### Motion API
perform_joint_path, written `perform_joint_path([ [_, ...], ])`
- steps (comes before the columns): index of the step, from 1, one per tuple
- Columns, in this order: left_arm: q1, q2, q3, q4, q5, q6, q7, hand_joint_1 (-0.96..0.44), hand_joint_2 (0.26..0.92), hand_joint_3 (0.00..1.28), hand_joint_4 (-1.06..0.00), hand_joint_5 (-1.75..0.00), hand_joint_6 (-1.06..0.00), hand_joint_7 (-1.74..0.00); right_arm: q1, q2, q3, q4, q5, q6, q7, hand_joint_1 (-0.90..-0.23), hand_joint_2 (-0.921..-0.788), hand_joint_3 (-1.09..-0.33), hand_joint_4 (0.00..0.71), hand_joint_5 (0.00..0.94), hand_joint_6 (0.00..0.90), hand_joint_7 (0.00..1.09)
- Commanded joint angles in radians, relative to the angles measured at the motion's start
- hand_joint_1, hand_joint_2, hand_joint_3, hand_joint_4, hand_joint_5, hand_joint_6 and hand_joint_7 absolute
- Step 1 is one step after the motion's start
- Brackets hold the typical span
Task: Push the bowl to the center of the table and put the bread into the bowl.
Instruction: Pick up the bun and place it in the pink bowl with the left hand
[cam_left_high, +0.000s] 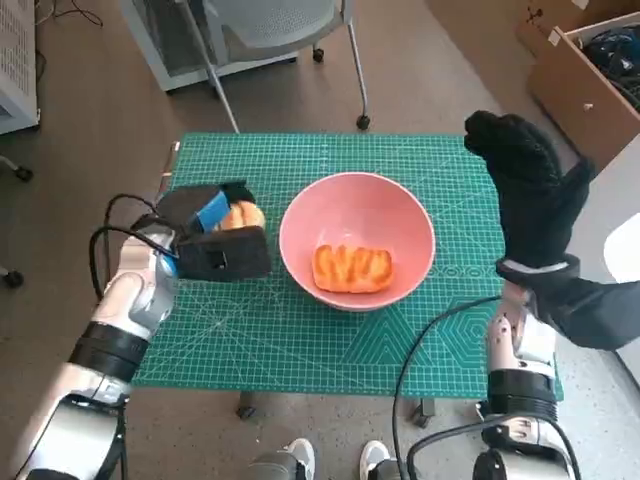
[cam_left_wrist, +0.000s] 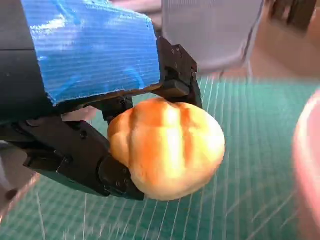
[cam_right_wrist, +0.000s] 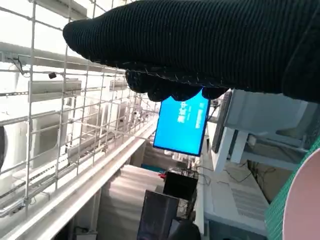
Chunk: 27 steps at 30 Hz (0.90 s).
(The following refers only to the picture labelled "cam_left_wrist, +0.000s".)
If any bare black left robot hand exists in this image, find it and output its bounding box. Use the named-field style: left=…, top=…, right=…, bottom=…
left=0, top=0, right=204, bottom=202

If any toy bread roll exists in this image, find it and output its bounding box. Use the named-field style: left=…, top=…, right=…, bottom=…
left=107, top=96, right=227, bottom=202

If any pink bowl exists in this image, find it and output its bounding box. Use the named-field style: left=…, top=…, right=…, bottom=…
left=290, top=88, right=320, bottom=240

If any grey mesh chair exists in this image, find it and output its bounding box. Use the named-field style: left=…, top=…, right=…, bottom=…
left=160, top=0, right=266, bottom=74

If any green cutting mat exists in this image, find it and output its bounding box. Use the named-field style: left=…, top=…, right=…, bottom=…
left=0, top=74, right=320, bottom=240

